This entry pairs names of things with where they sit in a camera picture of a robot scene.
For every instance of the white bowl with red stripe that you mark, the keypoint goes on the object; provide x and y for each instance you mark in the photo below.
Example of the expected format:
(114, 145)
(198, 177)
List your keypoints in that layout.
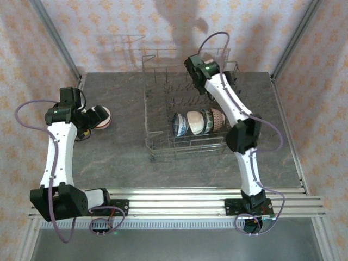
(106, 119)

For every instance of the brown patterned bowl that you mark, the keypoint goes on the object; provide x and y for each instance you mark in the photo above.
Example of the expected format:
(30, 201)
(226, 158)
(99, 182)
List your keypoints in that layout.
(218, 119)

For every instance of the plain cream bowl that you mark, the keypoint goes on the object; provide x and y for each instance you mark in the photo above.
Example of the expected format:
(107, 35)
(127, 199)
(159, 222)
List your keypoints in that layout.
(195, 122)

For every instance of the blue and white floral bowl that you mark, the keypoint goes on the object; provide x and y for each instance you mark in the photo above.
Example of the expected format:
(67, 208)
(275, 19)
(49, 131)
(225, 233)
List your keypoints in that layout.
(180, 125)

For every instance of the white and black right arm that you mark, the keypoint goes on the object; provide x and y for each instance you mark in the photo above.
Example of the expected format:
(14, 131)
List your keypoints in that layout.
(228, 98)

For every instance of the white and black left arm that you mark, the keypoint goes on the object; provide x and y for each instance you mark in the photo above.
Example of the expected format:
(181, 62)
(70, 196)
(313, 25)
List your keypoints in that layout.
(59, 152)

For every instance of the teal patterned bowl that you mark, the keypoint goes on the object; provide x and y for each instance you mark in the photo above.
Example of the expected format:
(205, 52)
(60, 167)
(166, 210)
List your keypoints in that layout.
(208, 122)

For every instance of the grey metal panel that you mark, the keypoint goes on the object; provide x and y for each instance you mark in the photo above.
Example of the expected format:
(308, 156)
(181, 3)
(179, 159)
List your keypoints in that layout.
(174, 244)

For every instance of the aluminium table side rail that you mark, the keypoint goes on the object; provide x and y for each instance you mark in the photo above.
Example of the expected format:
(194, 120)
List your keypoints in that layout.
(81, 84)
(297, 163)

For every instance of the aluminium frame post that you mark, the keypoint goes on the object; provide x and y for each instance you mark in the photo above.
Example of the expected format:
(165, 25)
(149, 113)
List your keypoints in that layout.
(295, 38)
(56, 38)

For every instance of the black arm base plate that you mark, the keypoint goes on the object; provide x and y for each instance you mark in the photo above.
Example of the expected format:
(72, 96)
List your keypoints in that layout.
(121, 206)
(232, 206)

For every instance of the aluminium extrusion rail bed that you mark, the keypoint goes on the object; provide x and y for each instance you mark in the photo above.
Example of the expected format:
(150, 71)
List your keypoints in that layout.
(176, 202)

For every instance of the aluminium frame leg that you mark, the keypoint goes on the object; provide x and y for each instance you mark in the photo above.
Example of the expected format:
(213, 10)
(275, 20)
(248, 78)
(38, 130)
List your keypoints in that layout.
(25, 244)
(329, 244)

